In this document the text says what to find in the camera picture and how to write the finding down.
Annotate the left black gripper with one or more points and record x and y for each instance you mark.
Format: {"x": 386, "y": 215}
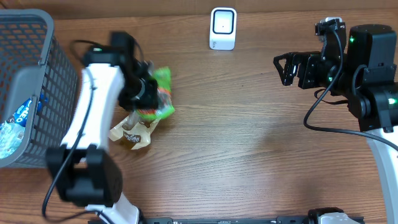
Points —
{"x": 150, "y": 103}

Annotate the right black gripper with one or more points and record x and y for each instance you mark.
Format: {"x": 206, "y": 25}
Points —
{"x": 305, "y": 78}

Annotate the green candy bag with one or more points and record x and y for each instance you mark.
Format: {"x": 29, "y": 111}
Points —
{"x": 165, "y": 108}

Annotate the beige brown snack pouch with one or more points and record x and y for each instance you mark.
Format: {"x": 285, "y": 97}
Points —
{"x": 133, "y": 132}

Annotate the blue cookie packet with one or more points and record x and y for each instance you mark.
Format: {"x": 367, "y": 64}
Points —
{"x": 20, "y": 116}

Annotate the mint green snack packet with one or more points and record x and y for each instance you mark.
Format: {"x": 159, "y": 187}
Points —
{"x": 12, "y": 135}

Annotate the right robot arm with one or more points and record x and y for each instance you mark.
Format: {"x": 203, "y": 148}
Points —
{"x": 359, "y": 66}

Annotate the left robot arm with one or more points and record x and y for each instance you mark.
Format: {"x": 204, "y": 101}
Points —
{"x": 82, "y": 170}

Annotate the white barcode scanner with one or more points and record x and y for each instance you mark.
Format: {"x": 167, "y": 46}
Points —
{"x": 223, "y": 28}

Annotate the grey plastic mesh basket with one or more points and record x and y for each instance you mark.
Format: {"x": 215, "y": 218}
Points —
{"x": 32, "y": 63}

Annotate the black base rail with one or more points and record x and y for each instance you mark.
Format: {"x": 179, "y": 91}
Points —
{"x": 279, "y": 220}

